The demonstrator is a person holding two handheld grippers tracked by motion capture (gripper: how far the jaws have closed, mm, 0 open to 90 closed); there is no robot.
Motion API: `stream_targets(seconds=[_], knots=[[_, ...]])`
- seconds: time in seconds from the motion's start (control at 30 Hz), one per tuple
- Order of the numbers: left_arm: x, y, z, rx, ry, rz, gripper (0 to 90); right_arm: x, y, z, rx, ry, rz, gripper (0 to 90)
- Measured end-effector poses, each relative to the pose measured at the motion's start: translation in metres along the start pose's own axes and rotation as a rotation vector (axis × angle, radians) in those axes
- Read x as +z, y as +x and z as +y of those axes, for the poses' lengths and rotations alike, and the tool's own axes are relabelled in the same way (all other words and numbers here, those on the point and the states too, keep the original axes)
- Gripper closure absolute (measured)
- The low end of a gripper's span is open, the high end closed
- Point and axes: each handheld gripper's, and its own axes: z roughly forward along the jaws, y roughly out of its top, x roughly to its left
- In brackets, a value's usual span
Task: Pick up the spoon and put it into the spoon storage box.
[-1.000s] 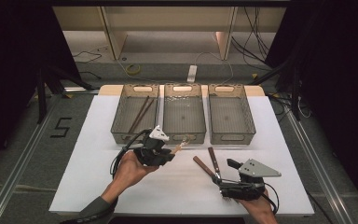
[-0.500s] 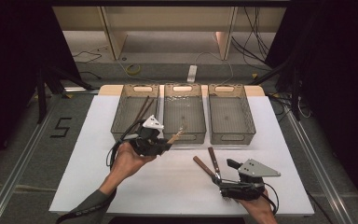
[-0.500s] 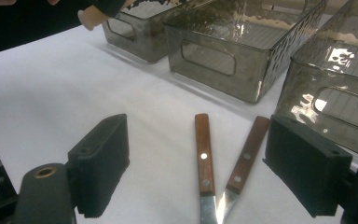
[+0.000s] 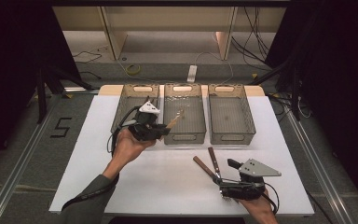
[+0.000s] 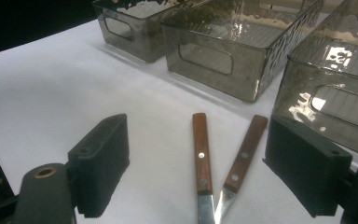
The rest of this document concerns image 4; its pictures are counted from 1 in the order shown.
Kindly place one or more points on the black curtain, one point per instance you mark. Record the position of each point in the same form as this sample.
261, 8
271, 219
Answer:
338, 77
6, 62

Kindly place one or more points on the translucent grey plastic basket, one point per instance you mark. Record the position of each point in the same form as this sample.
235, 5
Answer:
130, 99
230, 127
192, 121

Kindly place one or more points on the long aluminium floor rail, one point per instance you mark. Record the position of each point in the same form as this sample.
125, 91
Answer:
325, 183
12, 183

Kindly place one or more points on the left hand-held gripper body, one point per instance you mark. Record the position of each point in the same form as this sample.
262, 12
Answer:
144, 127

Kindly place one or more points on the white power strip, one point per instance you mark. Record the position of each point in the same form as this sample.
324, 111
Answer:
192, 73

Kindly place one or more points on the short aluminium rail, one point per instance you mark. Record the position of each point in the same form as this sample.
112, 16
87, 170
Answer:
80, 90

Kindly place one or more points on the black tripod stand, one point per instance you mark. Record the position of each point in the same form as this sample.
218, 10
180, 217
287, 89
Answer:
41, 99
296, 102

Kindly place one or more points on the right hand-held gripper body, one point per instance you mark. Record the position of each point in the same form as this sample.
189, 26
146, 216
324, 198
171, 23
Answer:
256, 169

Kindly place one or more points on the yellow tape piece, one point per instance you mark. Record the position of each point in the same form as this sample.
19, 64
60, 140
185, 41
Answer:
254, 76
68, 95

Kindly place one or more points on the person's right hand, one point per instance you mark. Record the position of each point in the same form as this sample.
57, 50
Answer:
258, 207

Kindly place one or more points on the person's left hand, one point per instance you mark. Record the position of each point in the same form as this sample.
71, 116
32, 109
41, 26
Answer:
127, 147

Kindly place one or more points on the beige wooden shelf unit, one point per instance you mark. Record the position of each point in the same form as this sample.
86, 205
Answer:
167, 18

